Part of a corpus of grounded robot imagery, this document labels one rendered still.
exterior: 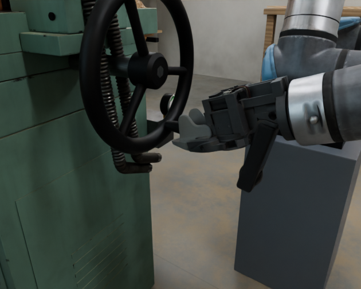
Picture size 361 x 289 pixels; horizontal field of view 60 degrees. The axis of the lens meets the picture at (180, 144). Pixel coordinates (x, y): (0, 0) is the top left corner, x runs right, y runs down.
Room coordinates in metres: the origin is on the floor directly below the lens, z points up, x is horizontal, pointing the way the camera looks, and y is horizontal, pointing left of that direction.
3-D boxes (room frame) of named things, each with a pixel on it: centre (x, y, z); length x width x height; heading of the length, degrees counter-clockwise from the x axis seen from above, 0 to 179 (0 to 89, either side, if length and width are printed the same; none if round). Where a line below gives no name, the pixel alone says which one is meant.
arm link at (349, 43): (0.91, -0.41, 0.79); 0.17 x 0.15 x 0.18; 57
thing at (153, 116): (0.86, 0.09, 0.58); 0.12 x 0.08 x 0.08; 59
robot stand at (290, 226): (0.92, -0.41, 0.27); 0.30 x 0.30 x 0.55; 55
